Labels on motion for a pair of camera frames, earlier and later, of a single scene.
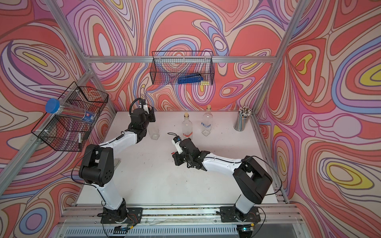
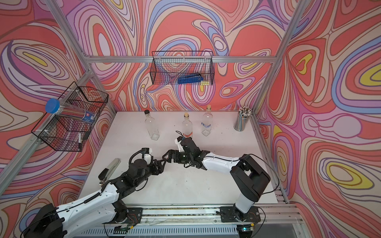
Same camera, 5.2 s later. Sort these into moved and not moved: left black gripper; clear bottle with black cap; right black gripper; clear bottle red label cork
Moved: left black gripper
Not moved: right black gripper; clear bottle with black cap; clear bottle red label cork
